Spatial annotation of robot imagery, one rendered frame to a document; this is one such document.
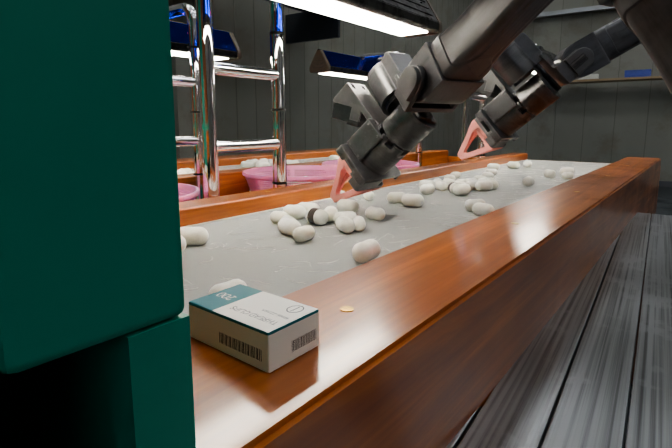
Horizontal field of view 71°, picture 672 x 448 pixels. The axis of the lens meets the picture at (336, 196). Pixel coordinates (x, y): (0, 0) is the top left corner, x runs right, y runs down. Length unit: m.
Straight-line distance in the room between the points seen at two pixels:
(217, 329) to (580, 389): 0.30
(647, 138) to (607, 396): 7.60
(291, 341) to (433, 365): 0.10
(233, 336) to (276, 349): 0.02
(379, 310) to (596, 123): 7.78
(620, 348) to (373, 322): 0.30
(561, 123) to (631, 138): 0.96
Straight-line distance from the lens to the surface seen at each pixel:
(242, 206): 0.71
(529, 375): 0.44
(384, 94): 0.67
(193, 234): 0.54
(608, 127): 8.01
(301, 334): 0.23
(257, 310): 0.24
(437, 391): 0.31
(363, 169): 0.66
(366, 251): 0.46
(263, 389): 0.22
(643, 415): 0.43
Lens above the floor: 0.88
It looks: 9 degrees down
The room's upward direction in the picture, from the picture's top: straight up
